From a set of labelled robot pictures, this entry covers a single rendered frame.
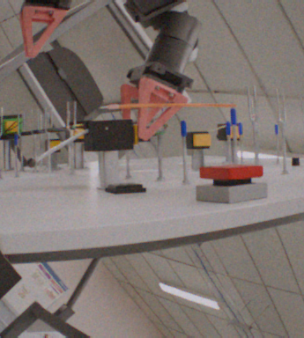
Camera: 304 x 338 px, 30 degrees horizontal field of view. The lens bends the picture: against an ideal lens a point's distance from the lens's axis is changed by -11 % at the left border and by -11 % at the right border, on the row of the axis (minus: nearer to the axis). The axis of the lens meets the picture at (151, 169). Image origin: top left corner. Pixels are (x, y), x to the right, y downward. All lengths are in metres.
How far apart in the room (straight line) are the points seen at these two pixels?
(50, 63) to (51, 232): 1.46
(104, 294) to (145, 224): 9.65
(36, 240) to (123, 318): 10.07
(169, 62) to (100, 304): 9.40
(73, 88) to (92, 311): 8.36
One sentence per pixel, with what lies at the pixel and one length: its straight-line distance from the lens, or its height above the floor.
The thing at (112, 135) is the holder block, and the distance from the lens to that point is 0.81.
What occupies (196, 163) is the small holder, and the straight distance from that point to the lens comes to 1.16.
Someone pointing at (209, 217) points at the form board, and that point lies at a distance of 0.55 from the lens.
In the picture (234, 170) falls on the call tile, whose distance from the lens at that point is 0.61.
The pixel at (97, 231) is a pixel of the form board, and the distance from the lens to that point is 0.49.
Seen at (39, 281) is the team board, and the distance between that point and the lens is 9.46.
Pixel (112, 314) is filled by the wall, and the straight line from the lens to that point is 10.37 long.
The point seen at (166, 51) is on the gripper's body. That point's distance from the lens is 0.85.
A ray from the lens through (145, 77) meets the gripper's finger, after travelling 0.81.
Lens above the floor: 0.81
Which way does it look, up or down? 24 degrees up
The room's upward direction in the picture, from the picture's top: 47 degrees clockwise
